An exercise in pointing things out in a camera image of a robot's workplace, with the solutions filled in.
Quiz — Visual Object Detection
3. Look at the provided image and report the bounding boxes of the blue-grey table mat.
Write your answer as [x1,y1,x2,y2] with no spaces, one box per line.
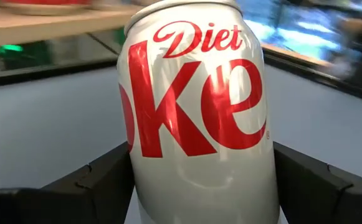
[0,63,362,224]

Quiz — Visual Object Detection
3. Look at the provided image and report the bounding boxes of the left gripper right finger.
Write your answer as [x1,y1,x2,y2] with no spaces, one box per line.
[273,141,362,224]

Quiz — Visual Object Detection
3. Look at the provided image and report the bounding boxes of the wooden shelf black metal legs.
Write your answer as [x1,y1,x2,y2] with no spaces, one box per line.
[0,4,144,49]

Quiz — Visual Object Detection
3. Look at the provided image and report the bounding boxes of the black computer green lights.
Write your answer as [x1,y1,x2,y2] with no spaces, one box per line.
[0,43,52,71]

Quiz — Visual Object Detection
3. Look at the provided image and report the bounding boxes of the silver Diet Coke can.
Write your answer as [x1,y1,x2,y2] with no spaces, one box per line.
[117,0,281,224]

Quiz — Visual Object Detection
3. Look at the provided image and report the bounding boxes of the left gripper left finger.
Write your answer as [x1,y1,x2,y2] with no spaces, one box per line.
[0,141,135,224]

